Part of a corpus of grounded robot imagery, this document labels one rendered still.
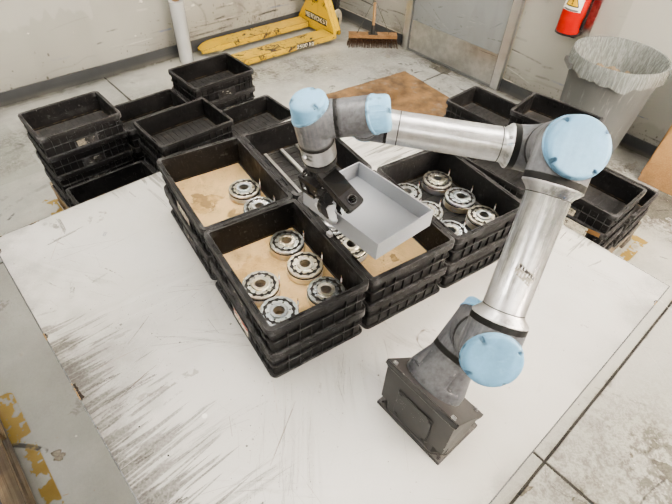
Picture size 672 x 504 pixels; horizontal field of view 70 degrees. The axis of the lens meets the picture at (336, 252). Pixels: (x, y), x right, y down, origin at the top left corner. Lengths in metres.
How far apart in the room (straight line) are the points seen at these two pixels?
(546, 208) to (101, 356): 1.17
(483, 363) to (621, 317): 0.82
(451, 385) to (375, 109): 0.62
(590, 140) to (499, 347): 0.40
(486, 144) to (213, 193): 0.95
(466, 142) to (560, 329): 0.74
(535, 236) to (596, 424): 1.48
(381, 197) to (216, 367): 0.64
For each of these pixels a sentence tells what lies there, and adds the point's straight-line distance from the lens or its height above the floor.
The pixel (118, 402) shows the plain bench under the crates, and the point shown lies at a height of 0.70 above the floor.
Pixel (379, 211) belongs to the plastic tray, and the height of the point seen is 1.04.
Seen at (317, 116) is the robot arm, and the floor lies 1.40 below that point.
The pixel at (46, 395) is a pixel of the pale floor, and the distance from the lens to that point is 2.37.
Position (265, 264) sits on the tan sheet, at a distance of 1.41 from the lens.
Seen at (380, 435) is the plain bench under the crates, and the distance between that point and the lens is 1.28.
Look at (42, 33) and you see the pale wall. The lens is 4.33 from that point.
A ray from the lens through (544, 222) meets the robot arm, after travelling 0.97.
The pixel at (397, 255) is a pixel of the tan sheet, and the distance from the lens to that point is 1.46.
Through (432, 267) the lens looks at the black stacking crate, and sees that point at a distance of 1.41.
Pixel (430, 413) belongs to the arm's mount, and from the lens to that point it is 1.14.
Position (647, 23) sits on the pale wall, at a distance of 3.88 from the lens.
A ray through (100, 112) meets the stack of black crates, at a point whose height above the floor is 0.49.
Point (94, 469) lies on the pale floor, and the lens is 2.14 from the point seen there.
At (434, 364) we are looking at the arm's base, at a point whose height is 0.92.
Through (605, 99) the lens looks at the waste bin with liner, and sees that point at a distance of 3.41.
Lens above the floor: 1.86
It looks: 46 degrees down
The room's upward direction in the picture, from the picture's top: 3 degrees clockwise
